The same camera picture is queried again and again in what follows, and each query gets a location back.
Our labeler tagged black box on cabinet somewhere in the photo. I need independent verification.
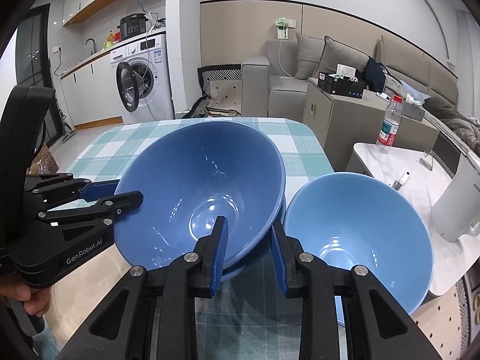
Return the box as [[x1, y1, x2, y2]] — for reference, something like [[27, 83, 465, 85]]
[[317, 72, 367, 98]]

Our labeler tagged black rice cooker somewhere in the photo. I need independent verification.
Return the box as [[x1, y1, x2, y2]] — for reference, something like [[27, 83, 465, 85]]
[[117, 13, 147, 41]]

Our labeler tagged white wall charger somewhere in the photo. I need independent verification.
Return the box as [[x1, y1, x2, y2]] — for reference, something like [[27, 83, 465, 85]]
[[275, 17, 297, 40]]

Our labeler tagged kitchen knife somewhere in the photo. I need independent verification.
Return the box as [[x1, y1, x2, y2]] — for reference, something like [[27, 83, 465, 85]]
[[391, 172, 410, 190]]

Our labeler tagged white electric kettle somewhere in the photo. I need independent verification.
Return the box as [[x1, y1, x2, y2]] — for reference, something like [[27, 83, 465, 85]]
[[430, 151, 480, 243]]

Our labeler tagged grey side cabinet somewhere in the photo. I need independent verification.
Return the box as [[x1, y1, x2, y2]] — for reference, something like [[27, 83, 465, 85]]
[[303, 78, 439, 172]]

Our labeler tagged white washing machine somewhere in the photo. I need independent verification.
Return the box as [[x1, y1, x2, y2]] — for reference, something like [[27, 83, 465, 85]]
[[110, 32, 174, 125]]

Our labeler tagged person's left hand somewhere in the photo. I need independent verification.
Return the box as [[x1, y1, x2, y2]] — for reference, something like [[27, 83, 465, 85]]
[[0, 274, 51, 317]]

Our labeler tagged blue bowl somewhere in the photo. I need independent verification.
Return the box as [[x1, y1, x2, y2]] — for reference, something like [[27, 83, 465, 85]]
[[115, 121, 286, 270], [218, 203, 286, 282], [283, 172, 434, 314]]

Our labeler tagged grey sofa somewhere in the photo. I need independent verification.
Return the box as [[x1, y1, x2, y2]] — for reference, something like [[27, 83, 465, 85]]
[[241, 33, 459, 121]]

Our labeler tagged teal checkered tablecloth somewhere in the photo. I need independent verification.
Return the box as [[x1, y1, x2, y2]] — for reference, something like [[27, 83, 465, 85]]
[[45, 116, 350, 360]]

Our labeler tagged patterned floor rug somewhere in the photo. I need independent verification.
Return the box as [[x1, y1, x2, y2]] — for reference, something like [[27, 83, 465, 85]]
[[181, 64, 242, 119]]

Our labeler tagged plastic water bottle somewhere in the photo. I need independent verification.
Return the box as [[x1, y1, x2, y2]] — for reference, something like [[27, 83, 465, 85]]
[[376, 95, 403, 154]]

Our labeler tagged white marble side table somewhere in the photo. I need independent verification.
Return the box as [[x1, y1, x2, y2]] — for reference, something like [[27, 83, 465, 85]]
[[346, 142, 479, 297]]

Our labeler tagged grey cushion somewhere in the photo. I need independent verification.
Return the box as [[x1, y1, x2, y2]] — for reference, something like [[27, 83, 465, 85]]
[[295, 33, 325, 80], [313, 36, 370, 78]]

